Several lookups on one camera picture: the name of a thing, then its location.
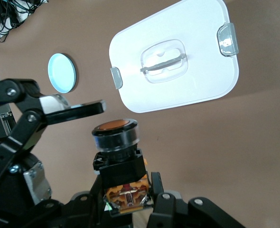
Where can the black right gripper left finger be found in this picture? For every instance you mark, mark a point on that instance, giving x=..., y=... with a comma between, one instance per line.
x=83, y=209

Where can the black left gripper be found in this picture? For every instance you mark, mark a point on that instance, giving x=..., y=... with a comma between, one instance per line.
x=16, y=187

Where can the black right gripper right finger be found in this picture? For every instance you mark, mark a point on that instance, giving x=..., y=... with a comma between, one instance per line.
x=173, y=213

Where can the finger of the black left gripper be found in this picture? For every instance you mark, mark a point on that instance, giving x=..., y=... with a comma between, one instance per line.
x=78, y=110

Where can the orange push button switch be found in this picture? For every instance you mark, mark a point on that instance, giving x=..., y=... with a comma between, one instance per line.
x=121, y=171

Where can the light blue round plate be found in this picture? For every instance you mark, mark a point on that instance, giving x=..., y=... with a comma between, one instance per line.
x=61, y=71

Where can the white lidded storage box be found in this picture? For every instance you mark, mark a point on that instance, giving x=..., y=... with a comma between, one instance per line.
x=178, y=90

